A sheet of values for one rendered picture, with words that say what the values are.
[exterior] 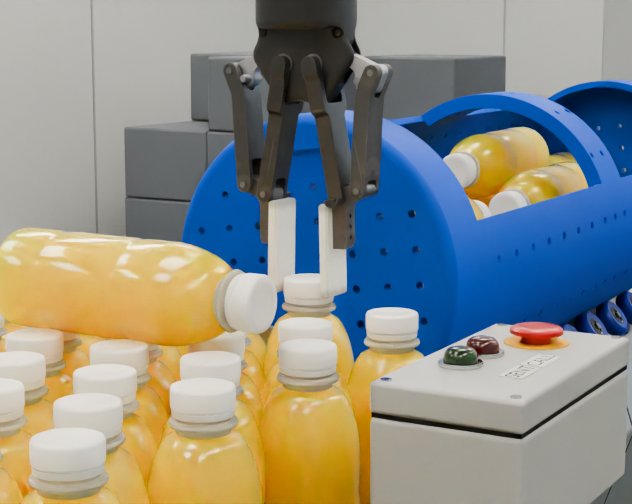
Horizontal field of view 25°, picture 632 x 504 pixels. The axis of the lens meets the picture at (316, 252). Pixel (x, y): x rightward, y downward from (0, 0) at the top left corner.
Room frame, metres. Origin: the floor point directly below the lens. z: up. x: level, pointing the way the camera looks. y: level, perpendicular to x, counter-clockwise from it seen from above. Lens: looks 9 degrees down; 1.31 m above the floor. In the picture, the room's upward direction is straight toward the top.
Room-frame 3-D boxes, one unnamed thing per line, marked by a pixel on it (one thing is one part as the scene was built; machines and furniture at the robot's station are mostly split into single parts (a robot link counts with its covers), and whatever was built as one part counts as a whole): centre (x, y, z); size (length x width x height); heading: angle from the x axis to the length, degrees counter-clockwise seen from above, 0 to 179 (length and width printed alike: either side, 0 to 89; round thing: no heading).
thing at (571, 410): (0.92, -0.12, 1.05); 0.20 x 0.10 x 0.10; 151
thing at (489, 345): (0.93, -0.11, 1.11); 0.02 x 0.02 x 0.01
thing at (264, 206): (1.11, 0.04, 1.17); 0.03 x 0.01 x 0.05; 61
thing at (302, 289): (1.09, 0.01, 1.11); 0.04 x 0.04 x 0.02
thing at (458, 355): (0.90, -0.09, 1.11); 0.02 x 0.02 x 0.01
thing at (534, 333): (0.96, -0.15, 1.11); 0.04 x 0.04 x 0.01
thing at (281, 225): (1.10, 0.03, 1.15); 0.03 x 0.01 x 0.07; 151
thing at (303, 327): (1.02, 0.01, 1.09); 0.04 x 0.04 x 0.02
